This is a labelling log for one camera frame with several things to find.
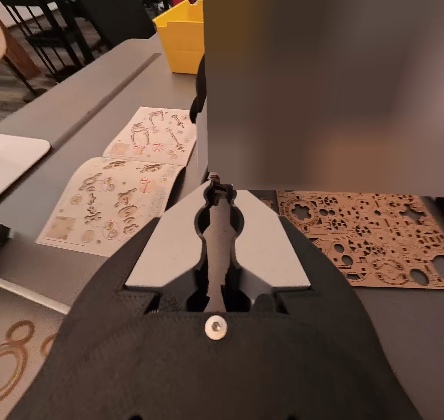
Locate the black metal chair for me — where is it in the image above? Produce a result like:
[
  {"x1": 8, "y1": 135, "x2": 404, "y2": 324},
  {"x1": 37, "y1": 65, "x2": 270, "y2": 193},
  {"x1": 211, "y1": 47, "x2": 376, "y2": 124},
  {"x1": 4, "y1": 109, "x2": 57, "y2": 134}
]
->
[{"x1": 0, "y1": 0, "x2": 106, "y2": 96}]

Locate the laser-cut wooden parts sheet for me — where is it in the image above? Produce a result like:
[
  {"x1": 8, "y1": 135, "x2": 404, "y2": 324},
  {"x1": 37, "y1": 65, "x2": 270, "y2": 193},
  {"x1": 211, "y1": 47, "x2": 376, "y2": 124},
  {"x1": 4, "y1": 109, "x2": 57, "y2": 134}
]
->
[{"x1": 258, "y1": 190, "x2": 444, "y2": 290}]

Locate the white flat board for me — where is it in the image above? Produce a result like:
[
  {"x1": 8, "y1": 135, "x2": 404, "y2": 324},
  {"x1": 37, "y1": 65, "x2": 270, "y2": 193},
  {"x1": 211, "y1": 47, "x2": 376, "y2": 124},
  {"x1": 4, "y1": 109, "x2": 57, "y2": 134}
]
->
[{"x1": 0, "y1": 134, "x2": 52, "y2": 196}]

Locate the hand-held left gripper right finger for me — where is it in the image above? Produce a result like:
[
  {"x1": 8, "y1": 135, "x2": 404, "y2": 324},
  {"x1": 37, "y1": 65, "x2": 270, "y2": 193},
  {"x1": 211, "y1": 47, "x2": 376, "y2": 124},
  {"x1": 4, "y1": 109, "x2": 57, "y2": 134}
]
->
[{"x1": 225, "y1": 188, "x2": 311, "y2": 304}]

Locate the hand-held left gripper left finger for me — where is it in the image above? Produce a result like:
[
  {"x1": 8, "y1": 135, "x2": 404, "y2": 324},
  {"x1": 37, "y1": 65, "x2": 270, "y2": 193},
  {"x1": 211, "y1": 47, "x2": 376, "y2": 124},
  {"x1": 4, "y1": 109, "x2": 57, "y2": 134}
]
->
[{"x1": 125, "y1": 181, "x2": 213, "y2": 304}]

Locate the small wooden model part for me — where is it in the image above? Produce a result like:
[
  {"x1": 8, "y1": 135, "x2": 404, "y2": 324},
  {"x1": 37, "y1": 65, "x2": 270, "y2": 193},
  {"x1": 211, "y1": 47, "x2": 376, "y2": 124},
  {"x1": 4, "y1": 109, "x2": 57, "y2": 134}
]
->
[{"x1": 207, "y1": 172, "x2": 234, "y2": 206}]

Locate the open instruction booklet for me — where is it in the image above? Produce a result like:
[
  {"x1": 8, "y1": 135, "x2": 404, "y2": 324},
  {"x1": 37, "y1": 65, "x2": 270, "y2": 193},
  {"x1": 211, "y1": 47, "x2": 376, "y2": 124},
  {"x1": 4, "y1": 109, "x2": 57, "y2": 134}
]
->
[{"x1": 35, "y1": 106, "x2": 198, "y2": 257}]

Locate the pale wooden sheet with rings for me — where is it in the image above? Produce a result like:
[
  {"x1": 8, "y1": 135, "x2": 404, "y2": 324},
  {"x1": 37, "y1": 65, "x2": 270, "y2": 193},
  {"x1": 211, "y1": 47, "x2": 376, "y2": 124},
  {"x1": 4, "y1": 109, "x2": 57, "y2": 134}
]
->
[{"x1": 0, "y1": 318, "x2": 61, "y2": 420}]

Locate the dark partition panel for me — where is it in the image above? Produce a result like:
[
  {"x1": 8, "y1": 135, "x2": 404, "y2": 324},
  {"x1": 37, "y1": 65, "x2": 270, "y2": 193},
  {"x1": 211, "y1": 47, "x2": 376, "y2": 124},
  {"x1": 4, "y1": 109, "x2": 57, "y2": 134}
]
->
[{"x1": 64, "y1": 0, "x2": 156, "y2": 47}]

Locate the yellow plastic bin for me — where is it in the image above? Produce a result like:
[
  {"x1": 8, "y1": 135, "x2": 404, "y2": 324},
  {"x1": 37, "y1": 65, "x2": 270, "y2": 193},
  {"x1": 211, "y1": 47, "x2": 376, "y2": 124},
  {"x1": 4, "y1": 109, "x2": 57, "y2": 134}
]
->
[{"x1": 152, "y1": 0, "x2": 206, "y2": 74}]

